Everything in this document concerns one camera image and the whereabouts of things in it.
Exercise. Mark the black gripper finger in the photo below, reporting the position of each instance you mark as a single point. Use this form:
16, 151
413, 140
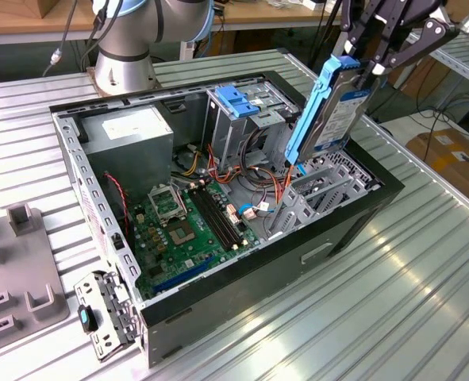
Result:
357, 28
424, 41

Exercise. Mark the hard disk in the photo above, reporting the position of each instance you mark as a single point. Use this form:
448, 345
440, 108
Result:
329, 115

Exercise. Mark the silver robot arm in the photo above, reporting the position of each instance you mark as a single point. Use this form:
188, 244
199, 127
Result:
123, 67

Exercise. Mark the blue plastic disk carrier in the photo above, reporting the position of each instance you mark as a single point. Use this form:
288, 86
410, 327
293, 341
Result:
232, 101

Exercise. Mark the grey metal disk bay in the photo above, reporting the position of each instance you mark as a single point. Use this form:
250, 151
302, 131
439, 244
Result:
337, 182

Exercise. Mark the black tripod stand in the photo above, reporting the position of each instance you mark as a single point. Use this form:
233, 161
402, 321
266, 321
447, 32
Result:
322, 39

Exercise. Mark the metal slat side table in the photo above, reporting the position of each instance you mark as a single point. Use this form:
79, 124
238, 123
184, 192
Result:
468, 59

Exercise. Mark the wooden desk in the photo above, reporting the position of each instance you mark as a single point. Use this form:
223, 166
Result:
258, 16

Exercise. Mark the flat cardboard box with label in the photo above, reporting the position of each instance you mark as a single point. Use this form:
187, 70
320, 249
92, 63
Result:
448, 158

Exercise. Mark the grey metal drive cage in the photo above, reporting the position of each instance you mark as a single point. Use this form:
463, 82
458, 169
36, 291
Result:
226, 135

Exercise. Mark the black RAM slot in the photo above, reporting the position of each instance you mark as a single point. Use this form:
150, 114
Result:
223, 216
212, 220

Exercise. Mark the grey power supply unit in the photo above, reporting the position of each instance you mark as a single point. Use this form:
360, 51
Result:
131, 158

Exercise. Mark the green motherboard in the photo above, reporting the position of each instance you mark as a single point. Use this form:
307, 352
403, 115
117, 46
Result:
202, 246

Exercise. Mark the CPU socket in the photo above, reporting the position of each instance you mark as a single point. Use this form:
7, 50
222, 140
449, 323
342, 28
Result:
181, 234

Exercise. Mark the black PC case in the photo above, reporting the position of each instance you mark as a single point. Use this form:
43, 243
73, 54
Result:
258, 285

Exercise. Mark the blue expansion slot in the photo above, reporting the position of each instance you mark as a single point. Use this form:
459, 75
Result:
182, 275

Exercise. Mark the black blue latch clip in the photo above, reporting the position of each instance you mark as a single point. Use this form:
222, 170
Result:
86, 319

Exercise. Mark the grey parts rack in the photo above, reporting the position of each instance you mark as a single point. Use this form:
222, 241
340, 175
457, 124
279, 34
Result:
20, 270

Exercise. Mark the brown square base plate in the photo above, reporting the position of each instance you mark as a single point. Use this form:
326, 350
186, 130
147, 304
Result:
92, 81

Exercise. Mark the grey metal slot bracket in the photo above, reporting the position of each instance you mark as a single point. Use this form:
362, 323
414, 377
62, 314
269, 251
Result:
111, 313

